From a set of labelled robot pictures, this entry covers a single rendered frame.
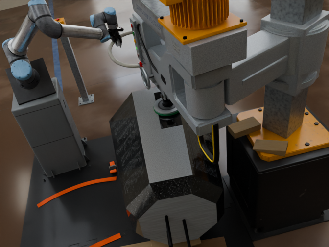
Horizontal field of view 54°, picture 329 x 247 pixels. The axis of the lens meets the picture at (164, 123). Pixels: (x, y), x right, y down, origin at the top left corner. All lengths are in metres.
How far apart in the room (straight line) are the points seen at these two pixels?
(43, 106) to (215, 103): 1.77
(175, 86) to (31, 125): 1.65
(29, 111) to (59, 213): 0.93
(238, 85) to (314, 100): 2.41
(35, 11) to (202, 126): 1.37
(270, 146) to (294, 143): 0.17
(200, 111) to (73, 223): 1.79
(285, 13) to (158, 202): 1.22
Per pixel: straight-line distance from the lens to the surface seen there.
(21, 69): 2.79
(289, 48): 1.85
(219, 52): 1.33
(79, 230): 2.94
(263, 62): 1.71
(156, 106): 2.40
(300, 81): 1.98
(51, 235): 3.02
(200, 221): 2.15
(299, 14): 1.83
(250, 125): 2.28
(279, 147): 2.15
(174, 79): 1.74
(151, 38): 2.02
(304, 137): 2.30
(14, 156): 3.96
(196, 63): 1.30
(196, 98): 1.53
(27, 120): 3.04
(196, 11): 1.32
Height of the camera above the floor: 2.31
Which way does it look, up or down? 39 degrees down
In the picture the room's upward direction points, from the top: 10 degrees counter-clockwise
